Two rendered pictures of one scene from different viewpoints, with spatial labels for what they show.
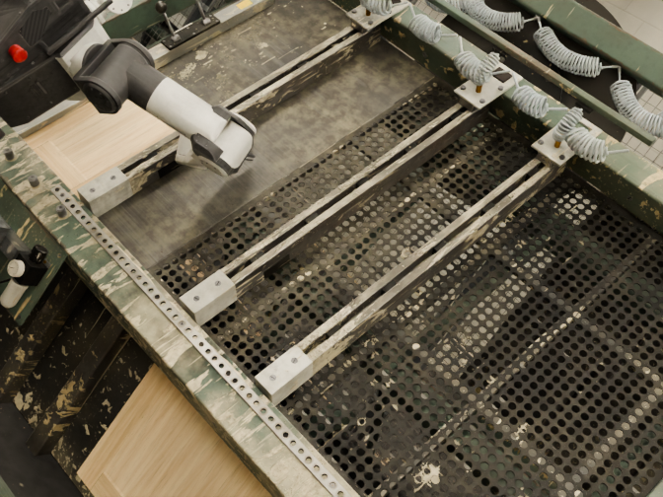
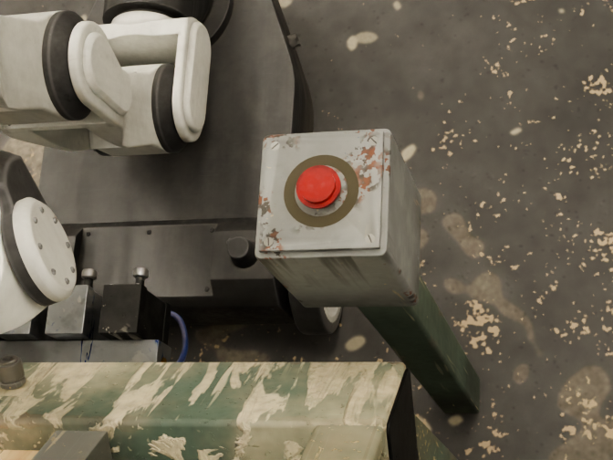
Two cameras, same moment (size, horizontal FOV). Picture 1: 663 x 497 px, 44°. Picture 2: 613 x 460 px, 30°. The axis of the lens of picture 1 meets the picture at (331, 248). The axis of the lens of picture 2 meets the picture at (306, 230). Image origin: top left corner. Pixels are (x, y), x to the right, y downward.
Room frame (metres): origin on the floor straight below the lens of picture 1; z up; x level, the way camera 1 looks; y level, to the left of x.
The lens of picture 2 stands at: (2.59, 1.29, 1.84)
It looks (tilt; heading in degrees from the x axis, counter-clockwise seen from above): 66 degrees down; 193
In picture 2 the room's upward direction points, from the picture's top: 38 degrees counter-clockwise
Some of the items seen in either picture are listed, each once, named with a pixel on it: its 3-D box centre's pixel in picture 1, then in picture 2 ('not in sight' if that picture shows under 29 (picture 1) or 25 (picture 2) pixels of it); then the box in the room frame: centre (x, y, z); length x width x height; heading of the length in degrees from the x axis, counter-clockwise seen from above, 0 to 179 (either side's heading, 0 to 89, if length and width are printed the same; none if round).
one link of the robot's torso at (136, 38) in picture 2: not in sight; (142, 84); (1.54, 0.97, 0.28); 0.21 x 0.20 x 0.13; 154
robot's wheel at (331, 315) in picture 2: not in sight; (316, 273); (1.90, 1.09, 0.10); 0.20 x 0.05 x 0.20; 154
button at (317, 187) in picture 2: not in sight; (319, 189); (2.16, 1.22, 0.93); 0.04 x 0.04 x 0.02
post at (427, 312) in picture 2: not in sight; (423, 339); (2.16, 1.22, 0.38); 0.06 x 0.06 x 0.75; 64
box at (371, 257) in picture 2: not in sight; (344, 224); (2.16, 1.22, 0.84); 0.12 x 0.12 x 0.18; 64
